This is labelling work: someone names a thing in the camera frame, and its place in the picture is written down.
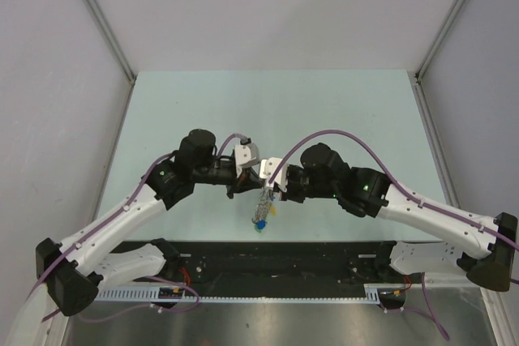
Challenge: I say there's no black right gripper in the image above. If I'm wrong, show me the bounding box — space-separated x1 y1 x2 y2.
272 165 338 204

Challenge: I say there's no metal keyring with coloured tags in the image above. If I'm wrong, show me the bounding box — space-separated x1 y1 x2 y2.
251 186 279 233

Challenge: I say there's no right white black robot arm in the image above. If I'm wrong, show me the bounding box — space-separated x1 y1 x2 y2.
268 143 518 292

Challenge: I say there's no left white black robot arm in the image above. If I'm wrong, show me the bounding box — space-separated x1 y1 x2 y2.
36 129 262 317

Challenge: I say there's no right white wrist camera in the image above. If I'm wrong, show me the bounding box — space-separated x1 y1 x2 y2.
259 157 288 192

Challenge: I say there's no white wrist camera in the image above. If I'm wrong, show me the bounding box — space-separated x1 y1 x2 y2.
259 157 288 192
234 139 260 177

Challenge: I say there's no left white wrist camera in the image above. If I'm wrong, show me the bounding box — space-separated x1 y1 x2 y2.
234 139 260 177

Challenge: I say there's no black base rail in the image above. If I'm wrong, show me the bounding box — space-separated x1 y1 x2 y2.
117 238 422 288

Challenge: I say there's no white slotted cable duct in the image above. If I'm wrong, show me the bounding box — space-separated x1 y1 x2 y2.
95 285 380 305

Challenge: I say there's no aluminium frame post left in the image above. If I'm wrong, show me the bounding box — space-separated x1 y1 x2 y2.
82 0 136 86

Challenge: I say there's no aluminium frame post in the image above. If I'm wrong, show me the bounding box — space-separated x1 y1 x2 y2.
82 0 136 86
414 0 469 83

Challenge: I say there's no aluminium frame post right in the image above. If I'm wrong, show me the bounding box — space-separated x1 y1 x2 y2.
414 0 469 83

